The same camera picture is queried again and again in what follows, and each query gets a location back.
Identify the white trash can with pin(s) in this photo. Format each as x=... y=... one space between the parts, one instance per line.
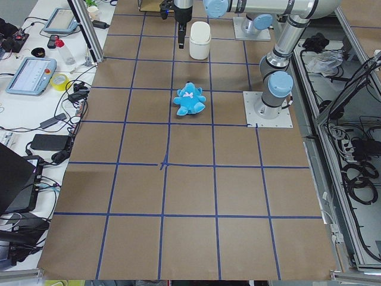
x=199 y=42

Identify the blue teddy bear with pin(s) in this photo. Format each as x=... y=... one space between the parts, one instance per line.
x=190 y=100

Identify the clear bottle red cap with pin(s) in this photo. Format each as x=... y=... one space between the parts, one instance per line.
x=64 y=52

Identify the black power adapter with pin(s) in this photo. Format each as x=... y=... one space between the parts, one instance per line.
x=46 y=142

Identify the paper cup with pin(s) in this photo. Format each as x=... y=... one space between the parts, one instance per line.
x=94 y=13

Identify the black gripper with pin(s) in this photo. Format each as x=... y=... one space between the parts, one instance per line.
x=182 y=13

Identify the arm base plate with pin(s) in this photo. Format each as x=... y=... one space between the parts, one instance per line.
x=259 y=115
x=237 y=21

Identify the blue teach pendant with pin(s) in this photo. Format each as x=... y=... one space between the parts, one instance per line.
x=32 y=77
x=62 y=21

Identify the aluminium frame post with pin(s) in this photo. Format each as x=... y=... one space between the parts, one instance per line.
x=79 y=9

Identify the yellow tape roll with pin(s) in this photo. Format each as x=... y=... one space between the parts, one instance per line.
x=59 y=82

